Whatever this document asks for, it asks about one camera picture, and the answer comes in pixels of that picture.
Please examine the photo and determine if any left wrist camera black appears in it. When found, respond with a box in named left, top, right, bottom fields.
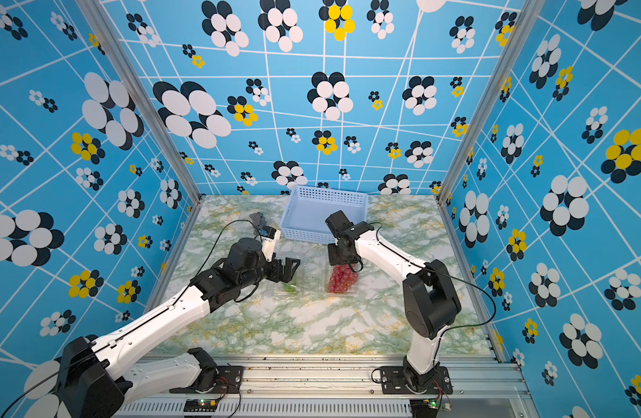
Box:
left=260, top=226, right=281, bottom=262

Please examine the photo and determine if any green circuit board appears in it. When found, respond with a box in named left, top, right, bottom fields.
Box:
left=410, top=399, right=440, bottom=418
left=184, top=399, right=219, bottom=415

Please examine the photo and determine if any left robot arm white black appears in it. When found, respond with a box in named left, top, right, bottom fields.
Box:
left=52, top=238, right=300, bottom=417

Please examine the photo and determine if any aluminium corner post right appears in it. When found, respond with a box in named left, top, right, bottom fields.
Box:
left=438, top=0, right=546, bottom=206

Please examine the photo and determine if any aluminium corner post left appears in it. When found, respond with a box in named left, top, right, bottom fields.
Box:
left=76, top=0, right=201, bottom=204

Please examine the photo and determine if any black grape bunch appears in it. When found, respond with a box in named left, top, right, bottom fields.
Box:
left=249, top=212, right=266, bottom=231

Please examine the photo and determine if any left green circuit board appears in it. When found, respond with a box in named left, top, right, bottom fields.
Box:
left=184, top=399, right=219, bottom=415

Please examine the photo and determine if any clear plastic clamshell container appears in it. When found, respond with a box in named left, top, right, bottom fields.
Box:
left=238, top=210, right=280, bottom=242

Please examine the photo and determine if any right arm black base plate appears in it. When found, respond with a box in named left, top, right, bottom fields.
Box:
left=376, top=365, right=454, bottom=395

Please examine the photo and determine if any right green circuit board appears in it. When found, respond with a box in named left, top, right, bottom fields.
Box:
left=410, top=399, right=440, bottom=418

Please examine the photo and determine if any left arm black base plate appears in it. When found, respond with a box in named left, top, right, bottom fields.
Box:
left=169, top=365, right=245, bottom=395

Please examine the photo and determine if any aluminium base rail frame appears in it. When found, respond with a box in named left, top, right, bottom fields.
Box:
left=116, top=355, right=540, bottom=417

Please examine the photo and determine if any red grape bunch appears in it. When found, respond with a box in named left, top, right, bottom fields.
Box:
left=337, top=265, right=359, bottom=293
left=327, top=266, right=353, bottom=294

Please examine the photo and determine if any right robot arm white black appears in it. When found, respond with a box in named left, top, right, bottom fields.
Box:
left=326, top=211, right=461, bottom=394

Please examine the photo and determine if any aluminium corner post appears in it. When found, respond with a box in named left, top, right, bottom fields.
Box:
left=438, top=0, right=546, bottom=206
left=76, top=0, right=201, bottom=204

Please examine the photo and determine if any green grape bunch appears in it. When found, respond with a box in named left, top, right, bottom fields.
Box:
left=281, top=280, right=300, bottom=294

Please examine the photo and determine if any white perforated plastic basket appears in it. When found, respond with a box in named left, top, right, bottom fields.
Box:
left=280, top=186, right=369, bottom=245

